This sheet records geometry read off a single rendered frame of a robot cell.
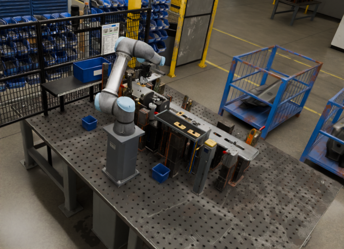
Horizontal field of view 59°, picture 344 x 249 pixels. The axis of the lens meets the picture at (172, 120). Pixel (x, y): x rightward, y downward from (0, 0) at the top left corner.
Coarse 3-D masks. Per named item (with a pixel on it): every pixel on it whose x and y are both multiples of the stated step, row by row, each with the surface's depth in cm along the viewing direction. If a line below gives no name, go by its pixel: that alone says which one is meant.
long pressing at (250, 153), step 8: (136, 88) 281; (144, 88) 283; (136, 96) 268; (160, 96) 275; (192, 120) 249; (200, 120) 251; (216, 128) 244; (216, 136) 235; (224, 136) 237; (232, 136) 239; (224, 144) 228; (232, 144) 229; (240, 144) 231; (240, 152) 222; (248, 152) 224; (256, 152) 225; (248, 160) 216
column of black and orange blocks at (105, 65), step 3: (102, 63) 269; (105, 63) 269; (108, 63) 270; (102, 66) 270; (105, 66) 269; (108, 66) 272; (102, 69) 272; (105, 69) 271; (102, 72) 273; (105, 72) 273; (102, 75) 275; (105, 75) 277; (102, 78) 276; (105, 78) 276; (102, 81) 278; (105, 81) 278; (102, 84) 280; (105, 84) 280; (102, 87) 281
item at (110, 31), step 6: (108, 24) 283; (114, 24) 289; (102, 30) 281; (108, 30) 287; (114, 30) 293; (102, 36) 285; (108, 36) 290; (114, 36) 296; (102, 42) 288; (108, 42) 294; (114, 42) 300; (108, 48) 297; (108, 54) 300
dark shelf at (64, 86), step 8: (112, 64) 310; (56, 80) 265; (64, 80) 267; (72, 80) 269; (96, 80) 276; (48, 88) 251; (56, 88) 253; (64, 88) 255; (72, 88) 257; (80, 88) 263; (56, 96) 247
